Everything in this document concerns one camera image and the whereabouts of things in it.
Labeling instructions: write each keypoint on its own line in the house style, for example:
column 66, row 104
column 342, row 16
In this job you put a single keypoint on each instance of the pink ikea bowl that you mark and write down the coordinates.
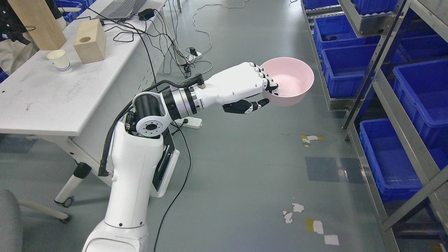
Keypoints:
column 294, row 78

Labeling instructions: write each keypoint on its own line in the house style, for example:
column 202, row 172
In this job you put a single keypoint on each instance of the grey office chair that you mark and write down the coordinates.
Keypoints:
column 11, row 226

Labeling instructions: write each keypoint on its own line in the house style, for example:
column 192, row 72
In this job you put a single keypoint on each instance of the tall wooden board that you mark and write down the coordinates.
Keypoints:
column 47, row 32

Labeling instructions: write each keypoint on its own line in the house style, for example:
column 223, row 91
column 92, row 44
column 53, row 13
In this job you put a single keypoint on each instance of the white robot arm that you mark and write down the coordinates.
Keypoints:
column 130, row 157

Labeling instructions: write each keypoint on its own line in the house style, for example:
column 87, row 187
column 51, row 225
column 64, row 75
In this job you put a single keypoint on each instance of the blue bin shelf upper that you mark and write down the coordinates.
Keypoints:
column 337, row 32

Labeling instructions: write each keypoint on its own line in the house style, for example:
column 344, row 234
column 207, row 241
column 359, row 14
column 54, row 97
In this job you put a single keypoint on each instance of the black power adapter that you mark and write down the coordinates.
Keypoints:
column 146, row 14

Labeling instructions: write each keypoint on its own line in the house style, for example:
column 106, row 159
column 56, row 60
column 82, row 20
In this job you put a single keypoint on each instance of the paper cup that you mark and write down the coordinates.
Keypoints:
column 60, row 60

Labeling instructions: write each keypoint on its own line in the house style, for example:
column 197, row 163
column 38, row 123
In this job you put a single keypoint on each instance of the blue bin shelf lower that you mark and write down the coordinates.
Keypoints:
column 393, row 173

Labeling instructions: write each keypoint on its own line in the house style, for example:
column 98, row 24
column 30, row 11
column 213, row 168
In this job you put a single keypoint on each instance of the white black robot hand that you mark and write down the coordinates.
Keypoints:
column 232, row 86

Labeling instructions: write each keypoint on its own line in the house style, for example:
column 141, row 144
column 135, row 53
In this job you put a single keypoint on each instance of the white desk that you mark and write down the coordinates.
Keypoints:
column 75, row 110

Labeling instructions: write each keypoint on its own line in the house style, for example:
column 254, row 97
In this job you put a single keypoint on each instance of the blue bin shelf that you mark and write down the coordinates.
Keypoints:
column 337, row 32
column 393, row 173
column 344, row 68

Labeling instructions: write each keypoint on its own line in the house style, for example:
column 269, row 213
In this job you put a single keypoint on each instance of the wooden block with hole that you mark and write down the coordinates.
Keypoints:
column 90, row 41

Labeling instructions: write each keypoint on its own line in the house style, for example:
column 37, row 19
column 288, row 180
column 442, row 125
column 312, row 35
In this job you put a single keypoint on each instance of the steel shelf rack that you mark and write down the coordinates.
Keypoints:
column 424, row 215

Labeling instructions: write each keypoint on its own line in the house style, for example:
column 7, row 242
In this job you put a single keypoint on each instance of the grey laptop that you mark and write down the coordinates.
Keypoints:
column 121, row 9

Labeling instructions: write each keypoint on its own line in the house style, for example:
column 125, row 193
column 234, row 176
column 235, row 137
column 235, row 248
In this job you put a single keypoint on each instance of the blue bin right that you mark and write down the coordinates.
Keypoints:
column 422, row 90

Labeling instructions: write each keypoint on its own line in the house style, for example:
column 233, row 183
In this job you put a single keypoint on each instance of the white power strip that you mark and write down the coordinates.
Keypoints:
column 190, row 122

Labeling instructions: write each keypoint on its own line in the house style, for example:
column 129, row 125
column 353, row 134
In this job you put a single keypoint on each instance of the blue bin shelf middle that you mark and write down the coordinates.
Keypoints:
column 344, row 68

